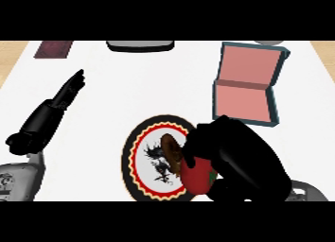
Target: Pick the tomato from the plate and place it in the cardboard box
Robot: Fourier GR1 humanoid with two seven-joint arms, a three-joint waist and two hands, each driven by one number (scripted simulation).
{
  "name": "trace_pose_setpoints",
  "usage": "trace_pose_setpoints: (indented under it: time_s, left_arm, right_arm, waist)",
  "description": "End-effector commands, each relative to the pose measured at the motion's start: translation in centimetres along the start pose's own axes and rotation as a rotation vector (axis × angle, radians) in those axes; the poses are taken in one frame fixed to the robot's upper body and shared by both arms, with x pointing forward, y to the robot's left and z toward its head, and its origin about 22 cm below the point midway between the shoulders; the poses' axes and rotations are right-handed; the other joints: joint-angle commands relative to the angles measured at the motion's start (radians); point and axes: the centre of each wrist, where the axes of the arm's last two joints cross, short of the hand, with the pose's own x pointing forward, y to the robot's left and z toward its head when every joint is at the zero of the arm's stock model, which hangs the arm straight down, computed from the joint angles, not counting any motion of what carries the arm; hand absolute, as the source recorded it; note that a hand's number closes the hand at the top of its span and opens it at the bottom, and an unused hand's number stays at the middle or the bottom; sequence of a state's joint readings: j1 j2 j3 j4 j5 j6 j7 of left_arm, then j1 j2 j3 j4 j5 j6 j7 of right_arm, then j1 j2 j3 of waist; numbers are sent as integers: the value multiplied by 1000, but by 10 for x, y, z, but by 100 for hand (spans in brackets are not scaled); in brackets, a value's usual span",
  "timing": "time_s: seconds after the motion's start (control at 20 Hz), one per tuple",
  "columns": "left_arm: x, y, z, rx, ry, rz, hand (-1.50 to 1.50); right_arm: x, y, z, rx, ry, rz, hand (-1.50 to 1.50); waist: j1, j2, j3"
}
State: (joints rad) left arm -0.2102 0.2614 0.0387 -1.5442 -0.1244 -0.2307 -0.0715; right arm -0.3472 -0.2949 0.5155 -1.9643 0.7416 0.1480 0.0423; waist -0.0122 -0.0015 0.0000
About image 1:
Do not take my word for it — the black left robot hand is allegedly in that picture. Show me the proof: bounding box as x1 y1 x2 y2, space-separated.
5 68 87 156

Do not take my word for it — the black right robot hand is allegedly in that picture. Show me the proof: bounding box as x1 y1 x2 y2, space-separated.
180 114 294 202

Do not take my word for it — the black patterned round plate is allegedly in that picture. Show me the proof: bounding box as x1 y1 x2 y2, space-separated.
120 114 211 202

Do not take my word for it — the open pink cardboard box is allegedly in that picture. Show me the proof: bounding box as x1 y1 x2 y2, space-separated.
211 41 293 128

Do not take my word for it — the dark red flat mat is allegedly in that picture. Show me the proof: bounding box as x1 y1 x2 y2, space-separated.
33 41 75 60

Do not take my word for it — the pale grey round object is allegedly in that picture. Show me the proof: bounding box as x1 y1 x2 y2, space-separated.
253 41 285 46

